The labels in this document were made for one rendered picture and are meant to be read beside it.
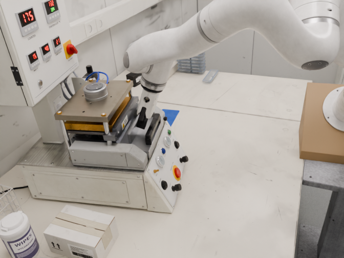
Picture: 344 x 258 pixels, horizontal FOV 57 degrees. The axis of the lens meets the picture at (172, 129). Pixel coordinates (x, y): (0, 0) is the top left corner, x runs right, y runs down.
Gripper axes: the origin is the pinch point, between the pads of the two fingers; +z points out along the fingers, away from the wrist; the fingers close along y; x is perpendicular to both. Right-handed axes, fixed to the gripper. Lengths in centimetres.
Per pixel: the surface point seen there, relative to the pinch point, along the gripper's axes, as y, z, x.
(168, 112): 53, 26, -6
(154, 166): -10.0, 8.4, -9.5
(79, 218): -30.5, 20.9, 7.3
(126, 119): -2.4, -1.0, 5.3
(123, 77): 87, 34, 29
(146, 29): 138, 18, 32
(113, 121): -7.5, -2.1, 8.4
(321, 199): 75, 64, -119
